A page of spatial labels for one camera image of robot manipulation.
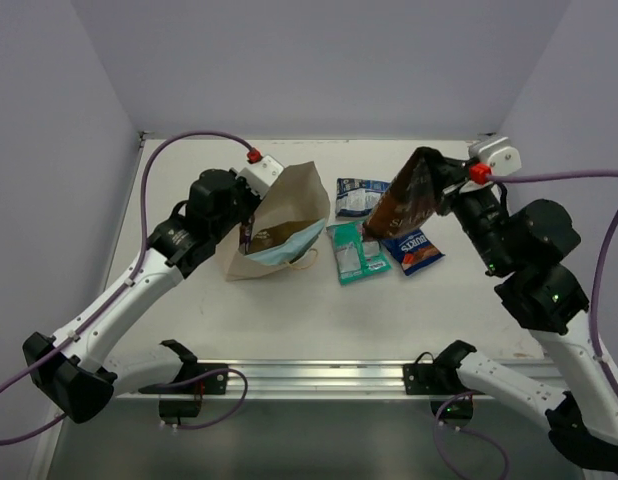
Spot blue red Burts bag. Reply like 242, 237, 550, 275
381, 229, 445, 277

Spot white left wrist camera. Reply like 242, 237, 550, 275
238, 155, 284, 199

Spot brown paper bag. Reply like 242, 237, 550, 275
216, 161, 330, 281

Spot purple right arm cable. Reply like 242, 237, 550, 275
432, 169, 618, 480

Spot light blue snack bag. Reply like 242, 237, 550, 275
246, 218, 326, 266

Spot aluminium mounting rail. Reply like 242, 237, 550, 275
108, 359, 550, 399

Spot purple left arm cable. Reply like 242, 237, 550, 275
0, 130, 260, 446

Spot blue white snack bag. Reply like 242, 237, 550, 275
335, 178, 390, 218

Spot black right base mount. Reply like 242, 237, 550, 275
402, 351, 474, 427

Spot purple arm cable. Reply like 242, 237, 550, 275
432, 169, 618, 480
0, 130, 260, 446

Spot dark brown chip bag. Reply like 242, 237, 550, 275
363, 147, 442, 240

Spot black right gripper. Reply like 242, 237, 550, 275
425, 150, 515, 275

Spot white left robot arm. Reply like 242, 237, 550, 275
23, 163, 281, 424

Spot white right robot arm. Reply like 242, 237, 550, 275
414, 147, 618, 474

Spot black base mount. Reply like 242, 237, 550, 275
139, 363, 228, 425
402, 351, 474, 427

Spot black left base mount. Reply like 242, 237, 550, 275
139, 363, 228, 425

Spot olive brown snack bag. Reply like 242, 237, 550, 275
246, 220, 315, 254

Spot teal snack bag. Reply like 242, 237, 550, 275
326, 220, 392, 286

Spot purple snack bag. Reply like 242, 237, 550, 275
239, 224, 252, 255

